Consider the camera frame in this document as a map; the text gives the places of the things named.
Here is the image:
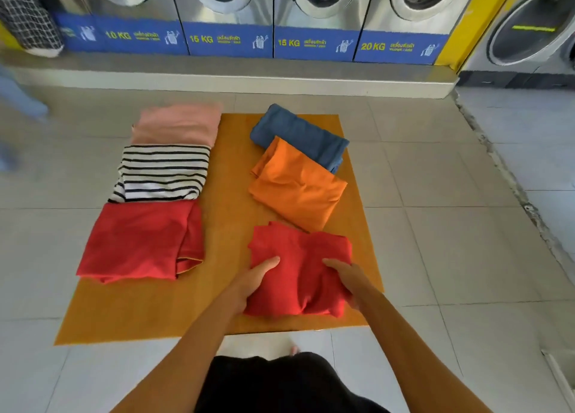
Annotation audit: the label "person's left hand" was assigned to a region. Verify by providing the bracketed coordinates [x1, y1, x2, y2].
[223, 256, 281, 314]

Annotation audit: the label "person's right hand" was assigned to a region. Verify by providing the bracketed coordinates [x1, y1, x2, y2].
[322, 258, 383, 312]

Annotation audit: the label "red garment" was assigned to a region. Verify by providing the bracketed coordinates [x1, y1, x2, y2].
[75, 200, 206, 285]
[243, 221, 354, 319]

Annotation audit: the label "person's right forearm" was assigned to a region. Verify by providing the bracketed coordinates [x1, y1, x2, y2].
[357, 289, 492, 413]

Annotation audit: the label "person's left forearm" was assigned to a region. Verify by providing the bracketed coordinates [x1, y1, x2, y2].
[109, 287, 247, 413]

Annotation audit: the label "orange-brown floor mat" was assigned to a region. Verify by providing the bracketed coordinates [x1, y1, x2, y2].
[54, 113, 385, 347]

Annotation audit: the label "folded orange garment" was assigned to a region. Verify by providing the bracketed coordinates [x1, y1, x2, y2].
[248, 136, 349, 233]

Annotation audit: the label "person's black shorts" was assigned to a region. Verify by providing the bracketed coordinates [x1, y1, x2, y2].
[194, 352, 391, 413]

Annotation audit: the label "folded red garment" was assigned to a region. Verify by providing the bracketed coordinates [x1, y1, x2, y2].
[75, 200, 206, 285]

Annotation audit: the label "folded blue garment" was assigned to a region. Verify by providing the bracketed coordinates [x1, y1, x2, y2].
[249, 103, 350, 174]

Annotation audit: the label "folded black-white striped garment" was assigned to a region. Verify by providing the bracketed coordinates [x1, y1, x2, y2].
[108, 144, 212, 204]

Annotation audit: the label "folded pink garment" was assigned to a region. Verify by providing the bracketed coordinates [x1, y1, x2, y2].
[131, 103, 223, 148]

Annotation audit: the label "steel washing machine blue panel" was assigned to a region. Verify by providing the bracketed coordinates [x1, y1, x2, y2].
[168, 0, 276, 59]
[50, 0, 190, 56]
[272, 0, 374, 62]
[353, 0, 485, 66]

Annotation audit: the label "yellow pillar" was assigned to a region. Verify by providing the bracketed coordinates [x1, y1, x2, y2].
[435, 0, 525, 72]

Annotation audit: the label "large steel washing machine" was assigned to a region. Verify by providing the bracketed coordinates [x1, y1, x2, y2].
[457, 0, 575, 90]

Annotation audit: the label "black-white checkered cloth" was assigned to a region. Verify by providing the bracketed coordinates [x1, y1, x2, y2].
[0, 0, 65, 58]

